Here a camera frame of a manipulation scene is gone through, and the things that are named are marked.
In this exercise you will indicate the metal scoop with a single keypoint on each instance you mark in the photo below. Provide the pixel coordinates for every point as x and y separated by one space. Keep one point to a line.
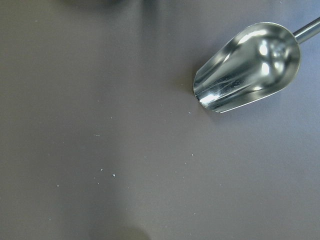
258 62

